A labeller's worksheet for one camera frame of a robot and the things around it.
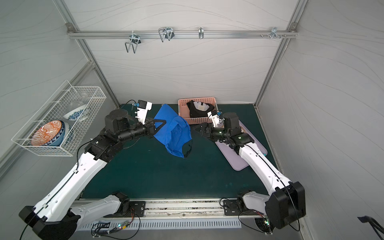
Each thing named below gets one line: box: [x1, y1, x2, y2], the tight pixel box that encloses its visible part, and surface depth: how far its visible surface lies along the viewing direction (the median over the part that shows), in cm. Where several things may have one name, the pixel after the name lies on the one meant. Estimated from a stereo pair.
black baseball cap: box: [186, 100, 215, 118], surface depth 113 cm
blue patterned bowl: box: [62, 104, 91, 121], surface depth 66 cm
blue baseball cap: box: [154, 104, 192, 158], surface depth 68 cm
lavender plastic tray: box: [215, 141, 249, 171], surface depth 92 cm
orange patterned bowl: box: [31, 120, 66, 147], surface depth 60 cm
